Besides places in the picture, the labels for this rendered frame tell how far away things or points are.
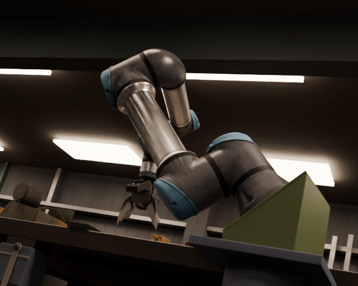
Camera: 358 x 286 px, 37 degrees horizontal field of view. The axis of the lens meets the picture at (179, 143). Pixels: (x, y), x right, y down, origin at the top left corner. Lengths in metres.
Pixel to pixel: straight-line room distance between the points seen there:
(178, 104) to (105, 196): 7.14
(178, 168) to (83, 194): 7.77
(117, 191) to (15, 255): 6.98
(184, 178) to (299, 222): 0.29
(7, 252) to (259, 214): 0.94
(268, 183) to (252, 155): 0.10
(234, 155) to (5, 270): 0.87
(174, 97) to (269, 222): 0.67
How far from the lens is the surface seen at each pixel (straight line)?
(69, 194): 9.15
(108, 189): 8.81
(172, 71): 1.53
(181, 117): 1.78
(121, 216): 1.91
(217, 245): 1.09
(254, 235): 1.13
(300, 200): 1.12
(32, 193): 8.31
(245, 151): 1.25
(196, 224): 7.69
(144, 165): 1.93
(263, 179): 1.20
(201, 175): 1.24
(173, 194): 1.23
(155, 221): 1.85
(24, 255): 1.76
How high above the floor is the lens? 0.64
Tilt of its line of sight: 21 degrees up
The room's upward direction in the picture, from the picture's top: 15 degrees clockwise
